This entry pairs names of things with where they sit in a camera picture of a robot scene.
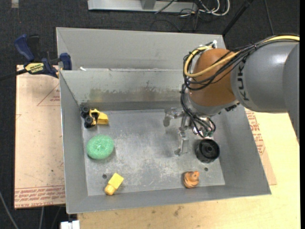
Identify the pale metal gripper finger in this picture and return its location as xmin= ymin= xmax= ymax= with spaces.
xmin=174 ymin=130 xmax=190 ymax=156
xmin=163 ymin=107 xmax=184 ymax=127

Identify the black round spool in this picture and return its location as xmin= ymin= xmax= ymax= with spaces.
xmin=194 ymin=138 xmax=221 ymax=164

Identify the orange striped toy animal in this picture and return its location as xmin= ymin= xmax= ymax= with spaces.
xmin=183 ymin=170 xmax=200 ymax=189

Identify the grey metal bin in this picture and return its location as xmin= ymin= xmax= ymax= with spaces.
xmin=56 ymin=27 xmax=272 ymax=215

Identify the yellow toy truck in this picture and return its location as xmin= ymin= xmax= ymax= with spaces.
xmin=80 ymin=106 xmax=109 ymax=129

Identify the yellow plastic block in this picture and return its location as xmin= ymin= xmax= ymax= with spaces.
xmin=104 ymin=172 xmax=125 ymax=196

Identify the green round sponge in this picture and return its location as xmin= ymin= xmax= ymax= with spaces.
xmin=86 ymin=134 xmax=115 ymax=160

